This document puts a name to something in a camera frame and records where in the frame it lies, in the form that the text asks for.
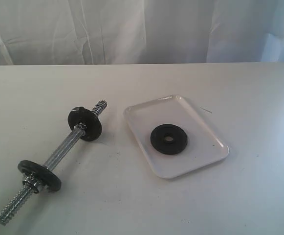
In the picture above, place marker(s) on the black weight plate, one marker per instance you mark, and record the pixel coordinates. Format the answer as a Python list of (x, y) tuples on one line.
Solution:
[(41, 173), (168, 139)]

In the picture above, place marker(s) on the chrome threaded dumbbell bar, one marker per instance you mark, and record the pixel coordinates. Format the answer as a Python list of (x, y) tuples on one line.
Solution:
[(61, 151)]

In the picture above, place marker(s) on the black weight plate far end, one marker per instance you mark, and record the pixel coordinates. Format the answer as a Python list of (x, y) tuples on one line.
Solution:
[(89, 119)]

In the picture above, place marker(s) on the white rectangular plastic tray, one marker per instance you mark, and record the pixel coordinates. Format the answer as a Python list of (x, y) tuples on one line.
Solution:
[(205, 147)]

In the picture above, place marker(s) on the chrome spin-lock collar nut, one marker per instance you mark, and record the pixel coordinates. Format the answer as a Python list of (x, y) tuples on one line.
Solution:
[(34, 183)]

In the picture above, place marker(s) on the white curtain backdrop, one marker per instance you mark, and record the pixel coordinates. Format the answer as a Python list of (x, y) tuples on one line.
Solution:
[(55, 32)]

